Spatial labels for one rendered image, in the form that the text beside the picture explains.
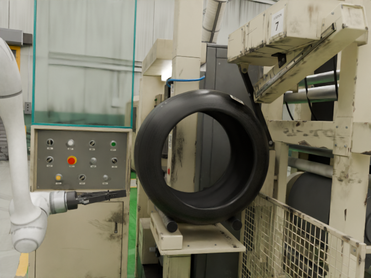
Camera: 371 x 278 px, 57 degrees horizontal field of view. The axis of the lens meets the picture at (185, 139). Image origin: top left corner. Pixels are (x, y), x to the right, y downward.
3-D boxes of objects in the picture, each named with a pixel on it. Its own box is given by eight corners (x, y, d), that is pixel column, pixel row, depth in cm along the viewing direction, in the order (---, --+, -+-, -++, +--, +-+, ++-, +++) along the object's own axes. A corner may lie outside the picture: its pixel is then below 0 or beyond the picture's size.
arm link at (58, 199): (52, 189, 141) (67, 187, 143) (55, 210, 142) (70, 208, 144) (48, 194, 133) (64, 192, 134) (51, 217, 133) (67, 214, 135)
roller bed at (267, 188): (232, 197, 196) (235, 146, 195) (256, 197, 200) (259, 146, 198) (246, 206, 177) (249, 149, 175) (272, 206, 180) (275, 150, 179)
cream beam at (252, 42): (225, 63, 175) (227, 34, 175) (270, 67, 181) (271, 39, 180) (285, 36, 116) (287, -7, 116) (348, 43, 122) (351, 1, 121)
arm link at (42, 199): (55, 206, 144) (52, 226, 133) (15, 211, 141) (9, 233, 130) (51, 185, 140) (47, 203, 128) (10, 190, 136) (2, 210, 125)
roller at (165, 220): (159, 199, 172) (165, 204, 173) (153, 205, 171) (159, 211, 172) (172, 219, 138) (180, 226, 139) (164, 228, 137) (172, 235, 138)
